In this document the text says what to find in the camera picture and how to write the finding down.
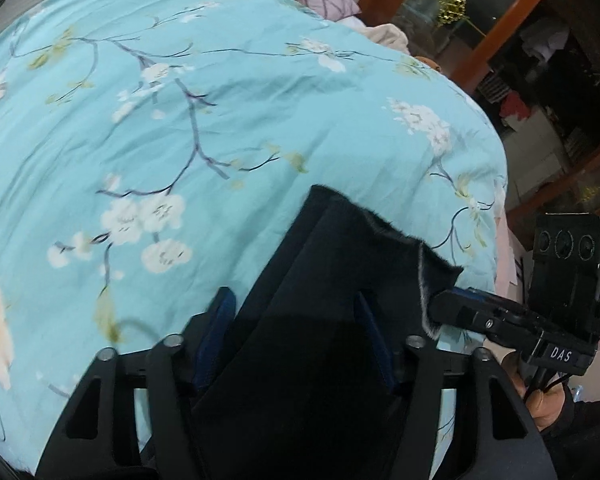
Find black fleece pants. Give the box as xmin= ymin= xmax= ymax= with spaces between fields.
xmin=192 ymin=185 xmax=460 ymax=479

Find right hand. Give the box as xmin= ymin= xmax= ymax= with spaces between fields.
xmin=501 ymin=352 xmax=573 ymax=431

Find wooden glass cabinet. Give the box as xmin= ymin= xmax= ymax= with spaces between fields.
xmin=358 ymin=0 xmax=600 ymax=231

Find turquoise floral bed sheet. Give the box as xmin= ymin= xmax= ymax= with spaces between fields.
xmin=0 ymin=0 xmax=506 ymax=471

